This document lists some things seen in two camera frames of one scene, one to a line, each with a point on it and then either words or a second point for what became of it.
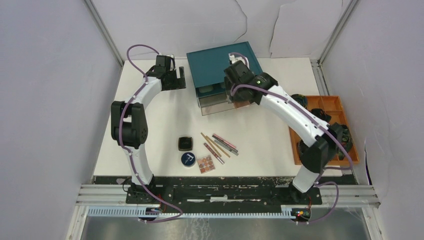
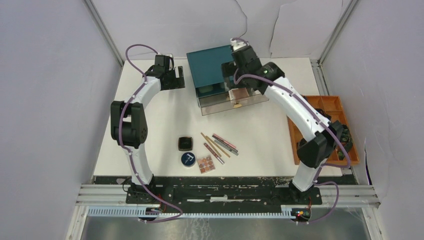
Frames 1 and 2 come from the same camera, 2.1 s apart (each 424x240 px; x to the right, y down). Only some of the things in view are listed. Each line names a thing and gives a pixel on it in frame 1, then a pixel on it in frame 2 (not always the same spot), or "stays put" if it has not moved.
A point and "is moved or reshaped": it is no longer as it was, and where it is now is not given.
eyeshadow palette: x=205 y=164 stays put
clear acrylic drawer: x=214 y=101 stays put
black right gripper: x=229 y=86 -> x=228 y=69
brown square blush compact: x=238 y=104 is moved or reshaped
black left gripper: x=179 y=83 stays put
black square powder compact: x=185 y=143 stays put
